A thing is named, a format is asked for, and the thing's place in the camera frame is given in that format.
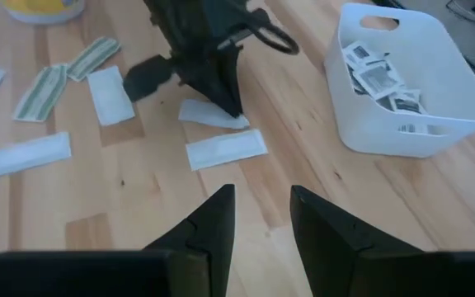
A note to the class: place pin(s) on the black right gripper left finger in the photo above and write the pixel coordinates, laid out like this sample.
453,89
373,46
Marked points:
196,268

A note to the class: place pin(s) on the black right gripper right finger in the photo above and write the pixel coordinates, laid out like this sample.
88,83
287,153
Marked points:
344,268

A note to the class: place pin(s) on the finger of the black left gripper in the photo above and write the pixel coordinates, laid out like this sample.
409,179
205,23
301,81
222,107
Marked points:
147,78
221,90

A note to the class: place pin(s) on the long white bandage packet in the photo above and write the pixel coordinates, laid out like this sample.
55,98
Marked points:
19,156
225,148

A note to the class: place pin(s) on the green striped bandage packet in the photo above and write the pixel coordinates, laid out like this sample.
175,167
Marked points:
41,94
93,57

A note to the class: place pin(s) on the white-lidded yellow wipes canister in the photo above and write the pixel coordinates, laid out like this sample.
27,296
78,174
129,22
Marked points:
43,10

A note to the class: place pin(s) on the white plastic bin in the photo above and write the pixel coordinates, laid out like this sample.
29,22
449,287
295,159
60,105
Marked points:
427,62

